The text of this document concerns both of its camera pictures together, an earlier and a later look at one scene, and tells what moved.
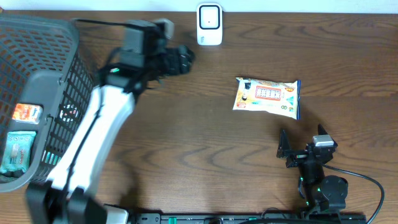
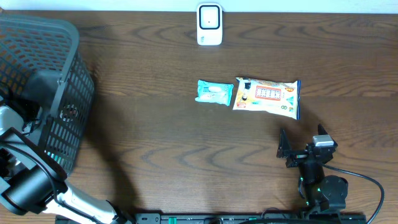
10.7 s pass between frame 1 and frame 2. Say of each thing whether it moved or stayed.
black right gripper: stayed
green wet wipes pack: moved
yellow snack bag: stayed
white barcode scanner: stayed
